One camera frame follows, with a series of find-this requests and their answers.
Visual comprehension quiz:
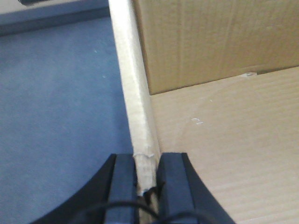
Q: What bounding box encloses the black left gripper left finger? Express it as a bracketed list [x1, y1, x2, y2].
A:
[34, 154, 138, 224]

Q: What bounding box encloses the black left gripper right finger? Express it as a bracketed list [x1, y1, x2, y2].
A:
[157, 153, 235, 224]

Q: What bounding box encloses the brown cardboard carton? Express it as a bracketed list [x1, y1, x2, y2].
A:
[109, 0, 299, 224]

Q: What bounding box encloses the dark grey conveyor belt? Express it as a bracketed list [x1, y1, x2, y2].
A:
[0, 16, 133, 224]

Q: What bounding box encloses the black thin cable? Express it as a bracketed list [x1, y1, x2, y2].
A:
[77, 181, 218, 224]

